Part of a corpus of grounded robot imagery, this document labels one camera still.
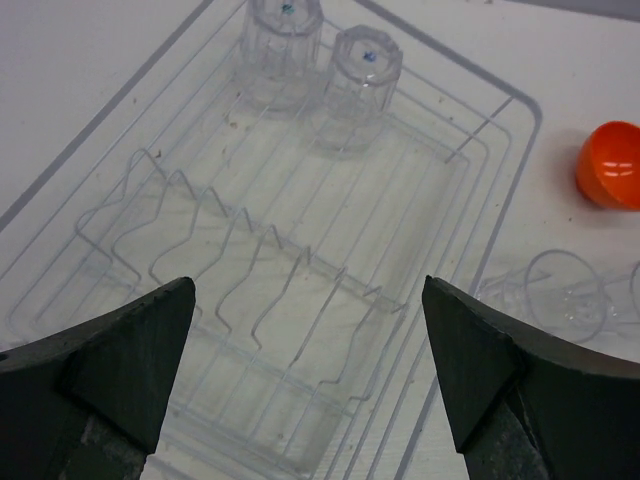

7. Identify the clear glass cup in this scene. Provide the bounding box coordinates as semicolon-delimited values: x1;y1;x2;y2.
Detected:
476;249;607;344
237;0;324;112
306;24;403;153

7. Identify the clear glass cup back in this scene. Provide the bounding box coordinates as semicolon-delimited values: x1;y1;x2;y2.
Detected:
237;0;324;112

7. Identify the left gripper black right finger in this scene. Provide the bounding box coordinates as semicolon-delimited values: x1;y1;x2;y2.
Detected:
422;277;639;479

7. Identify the clear glass cup front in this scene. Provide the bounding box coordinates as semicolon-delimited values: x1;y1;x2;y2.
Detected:
476;249;607;344

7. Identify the orange plastic bowl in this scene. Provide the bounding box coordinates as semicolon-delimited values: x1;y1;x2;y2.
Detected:
575;121;639;211

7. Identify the clear plastic dish rack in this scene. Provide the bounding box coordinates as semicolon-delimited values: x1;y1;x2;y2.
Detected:
1;1;542;479

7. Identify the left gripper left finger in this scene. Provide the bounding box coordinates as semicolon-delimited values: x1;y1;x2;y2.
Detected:
1;277;195;479

